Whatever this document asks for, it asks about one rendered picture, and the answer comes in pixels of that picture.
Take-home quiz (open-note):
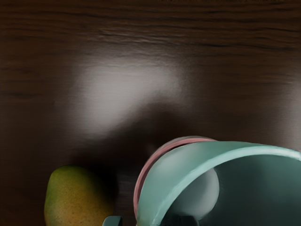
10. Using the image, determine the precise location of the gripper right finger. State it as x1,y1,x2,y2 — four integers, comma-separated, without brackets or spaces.
172,215,198,226

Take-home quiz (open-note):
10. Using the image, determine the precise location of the pink cup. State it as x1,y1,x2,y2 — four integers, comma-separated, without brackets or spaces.
132,136,216,218

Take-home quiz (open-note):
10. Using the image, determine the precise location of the green yellow mango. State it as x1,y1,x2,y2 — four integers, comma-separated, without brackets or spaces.
44,164,116,226

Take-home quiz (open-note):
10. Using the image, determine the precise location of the teal cup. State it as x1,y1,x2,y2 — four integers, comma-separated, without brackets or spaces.
135,140,301,226

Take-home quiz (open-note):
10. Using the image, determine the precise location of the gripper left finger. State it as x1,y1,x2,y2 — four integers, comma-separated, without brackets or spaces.
102,215,123,226

